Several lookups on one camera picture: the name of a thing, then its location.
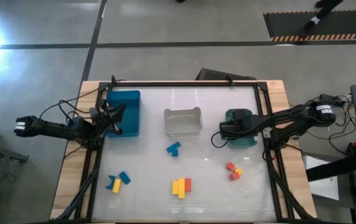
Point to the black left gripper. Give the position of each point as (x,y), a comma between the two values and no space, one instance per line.
(101,118)

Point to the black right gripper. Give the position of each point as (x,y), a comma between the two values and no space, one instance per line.
(232,129)

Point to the red wooden cube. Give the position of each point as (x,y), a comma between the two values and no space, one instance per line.
(230,166)
(234,176)

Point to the yellow wooden cube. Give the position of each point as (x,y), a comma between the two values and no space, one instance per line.
(239,170)

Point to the blue rectangular wooden block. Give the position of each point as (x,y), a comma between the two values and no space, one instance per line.
(124,177)

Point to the long blue wooden block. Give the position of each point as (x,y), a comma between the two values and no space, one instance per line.
(173,147)

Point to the small blue wooden block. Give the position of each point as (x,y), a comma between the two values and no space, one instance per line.
(175,153)

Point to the yellow rectangular wooden block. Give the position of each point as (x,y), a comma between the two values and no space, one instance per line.
(175,187)
(116,185)

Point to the red rectangular wooden block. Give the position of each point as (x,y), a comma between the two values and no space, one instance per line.
(188,185)

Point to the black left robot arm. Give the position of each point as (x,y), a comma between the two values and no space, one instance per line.
(53,127)

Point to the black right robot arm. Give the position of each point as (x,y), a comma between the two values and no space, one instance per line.
(290,116)

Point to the teal plastic bin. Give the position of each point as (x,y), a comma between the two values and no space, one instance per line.
(243,142)

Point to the blue plastic bin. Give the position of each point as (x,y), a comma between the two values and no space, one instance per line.
(131,109)

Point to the white translucent plastic bin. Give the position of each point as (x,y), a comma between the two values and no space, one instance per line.
(182,123)

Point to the long yellow wooden block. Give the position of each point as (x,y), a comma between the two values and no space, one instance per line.
(181,188)

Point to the black power adapter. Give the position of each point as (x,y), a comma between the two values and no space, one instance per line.
(329,99)

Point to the black table beam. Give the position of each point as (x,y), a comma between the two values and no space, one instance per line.
(333,169)

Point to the white paper sheet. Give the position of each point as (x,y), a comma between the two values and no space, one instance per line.
(324,189)

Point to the black hazard-striped floor mat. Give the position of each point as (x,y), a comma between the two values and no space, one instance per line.
(283,25)

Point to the grey metal stand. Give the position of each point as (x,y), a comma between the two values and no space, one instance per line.
(0,152)

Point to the person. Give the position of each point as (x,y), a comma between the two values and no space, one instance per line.
(324,12)

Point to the black frame clamp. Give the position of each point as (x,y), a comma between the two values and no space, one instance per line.
(113,79)
(229,81)

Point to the black aluminium table frame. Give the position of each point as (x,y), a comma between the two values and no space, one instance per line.
(181,84)

